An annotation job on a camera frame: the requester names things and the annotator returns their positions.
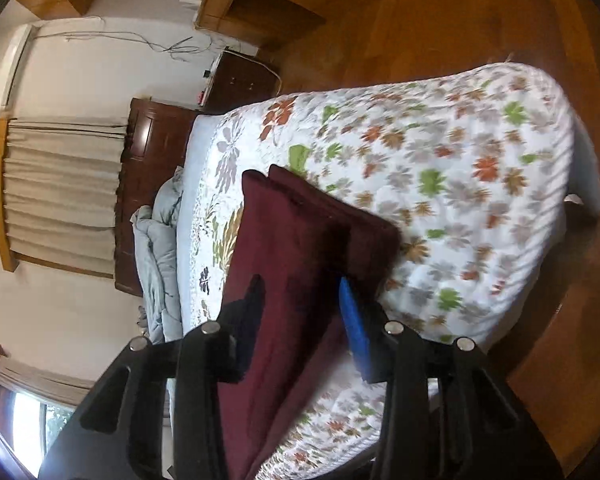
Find dark wooden headboard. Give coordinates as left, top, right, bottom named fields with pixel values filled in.
left=113, top=97, right=202, bottom=297

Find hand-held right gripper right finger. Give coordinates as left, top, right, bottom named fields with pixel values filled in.
left=338, top=276, right=563, bottom=480

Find dark wooden nightstand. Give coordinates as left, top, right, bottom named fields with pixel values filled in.
left=202, top=47, right=284, bottom=114

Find light wooden desk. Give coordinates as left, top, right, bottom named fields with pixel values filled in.
left=194, top=0, right=396, bottom=52

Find white air conditioner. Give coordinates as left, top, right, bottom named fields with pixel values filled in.
left=0, top=23, right=37, bottom=109

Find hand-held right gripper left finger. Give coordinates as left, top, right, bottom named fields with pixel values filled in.
left=40, top=275, right=267, bottom=480

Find grey-blue crumpled duvet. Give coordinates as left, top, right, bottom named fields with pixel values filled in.
left=131, top=165, right=187, bottom=345

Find wall cables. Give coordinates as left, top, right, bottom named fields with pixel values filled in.
left=34, top=16, right=217, bottom=63

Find floral quilted bedspread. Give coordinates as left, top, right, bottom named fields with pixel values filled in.
left=176, top=62, right=581, bottom=480

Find wooden framed window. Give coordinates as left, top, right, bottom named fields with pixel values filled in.
left=0, top=340, right=97, bottom=478

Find dark red pants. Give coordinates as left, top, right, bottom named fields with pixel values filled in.
left=220, top=164, right=402, bottom=480

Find beige pleated curtain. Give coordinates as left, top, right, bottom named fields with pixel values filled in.
left=2, top=117, right=132, bottom=279

